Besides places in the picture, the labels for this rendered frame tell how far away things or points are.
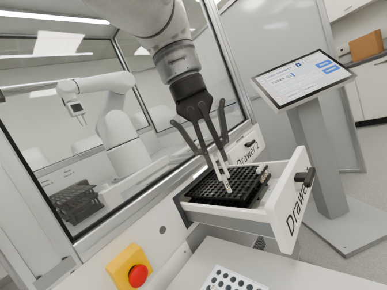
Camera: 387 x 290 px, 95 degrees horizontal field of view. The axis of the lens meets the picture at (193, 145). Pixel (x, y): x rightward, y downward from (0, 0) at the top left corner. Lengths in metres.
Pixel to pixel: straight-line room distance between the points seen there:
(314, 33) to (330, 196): 1.35
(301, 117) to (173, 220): 1.07
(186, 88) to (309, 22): 1.80
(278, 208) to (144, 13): 0.37
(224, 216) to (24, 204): 0.40
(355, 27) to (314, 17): 1.99
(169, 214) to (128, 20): 0.46
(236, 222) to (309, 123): 1.05
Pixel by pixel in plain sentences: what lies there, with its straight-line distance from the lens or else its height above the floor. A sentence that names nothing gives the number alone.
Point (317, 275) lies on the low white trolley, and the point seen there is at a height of 0.76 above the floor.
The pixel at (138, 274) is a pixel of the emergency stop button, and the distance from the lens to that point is 0.45.
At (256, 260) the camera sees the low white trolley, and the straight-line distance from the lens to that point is 0.52.
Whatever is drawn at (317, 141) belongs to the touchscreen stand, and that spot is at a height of 0.64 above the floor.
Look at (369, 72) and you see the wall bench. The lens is 3.33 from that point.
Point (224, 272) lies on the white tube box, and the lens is 0.48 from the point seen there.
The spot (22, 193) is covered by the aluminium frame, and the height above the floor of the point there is 1.12.
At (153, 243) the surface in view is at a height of 0.87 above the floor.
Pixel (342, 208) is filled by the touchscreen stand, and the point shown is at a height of 0.09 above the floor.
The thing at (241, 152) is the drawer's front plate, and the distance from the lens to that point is 0.83.
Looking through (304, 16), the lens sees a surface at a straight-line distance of 2.10.
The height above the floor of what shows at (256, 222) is 0.87.
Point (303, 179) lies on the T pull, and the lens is 0.47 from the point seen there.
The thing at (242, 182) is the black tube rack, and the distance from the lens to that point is 0.54.
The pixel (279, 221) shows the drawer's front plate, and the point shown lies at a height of 0.90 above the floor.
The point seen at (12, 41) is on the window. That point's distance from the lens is 0.54.
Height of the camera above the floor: 1.14
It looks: 10 degrees down
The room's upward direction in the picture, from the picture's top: 23 degrees counter-clockwise
